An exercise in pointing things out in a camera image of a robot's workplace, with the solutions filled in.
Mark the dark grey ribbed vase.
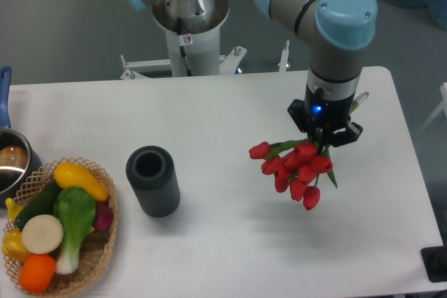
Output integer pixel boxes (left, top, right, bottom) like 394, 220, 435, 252
126, 145, 181, 218

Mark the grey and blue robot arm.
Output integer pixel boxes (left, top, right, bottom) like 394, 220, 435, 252
126, 0, 378, 147

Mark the yellow squash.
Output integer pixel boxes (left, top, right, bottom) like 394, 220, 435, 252
53, 162, 109, 202

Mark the woven wicker basket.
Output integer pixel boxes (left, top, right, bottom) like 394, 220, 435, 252
1, 158, 118, 297

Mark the black device at table edge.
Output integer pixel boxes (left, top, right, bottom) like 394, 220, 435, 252
420, 246, 446, 283

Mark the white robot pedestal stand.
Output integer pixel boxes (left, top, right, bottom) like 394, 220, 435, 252
119, 0, 293, 81

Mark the yellow bell pepper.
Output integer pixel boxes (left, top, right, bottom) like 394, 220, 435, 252
1, 229, 31, 263

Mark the green bok choy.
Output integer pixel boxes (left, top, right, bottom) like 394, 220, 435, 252
54, 186, 96, 275

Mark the green cucumber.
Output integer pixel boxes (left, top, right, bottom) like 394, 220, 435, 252
15, 179, 62, 230

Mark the red tulip bouquet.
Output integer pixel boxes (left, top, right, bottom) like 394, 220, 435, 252
248, 91, 370, 211

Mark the blue handled steel saucepan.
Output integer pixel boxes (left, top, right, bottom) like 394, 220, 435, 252
1, 66, 41, 209

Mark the white furniture part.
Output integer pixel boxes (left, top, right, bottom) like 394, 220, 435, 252
418, 82, 447, 133

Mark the purple red radish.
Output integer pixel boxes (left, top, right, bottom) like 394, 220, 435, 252
93, 202, 114, 232

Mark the yellow banana tip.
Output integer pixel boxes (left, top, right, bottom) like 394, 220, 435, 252
5, 198, 24, 222

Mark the round beige radish slice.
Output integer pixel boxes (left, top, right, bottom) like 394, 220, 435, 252
22, 214, 64, 254

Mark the orange fruit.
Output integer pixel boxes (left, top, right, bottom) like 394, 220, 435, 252
19, 254, 56, 294

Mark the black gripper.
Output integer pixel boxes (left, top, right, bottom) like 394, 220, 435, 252
288, 69, 363, 147

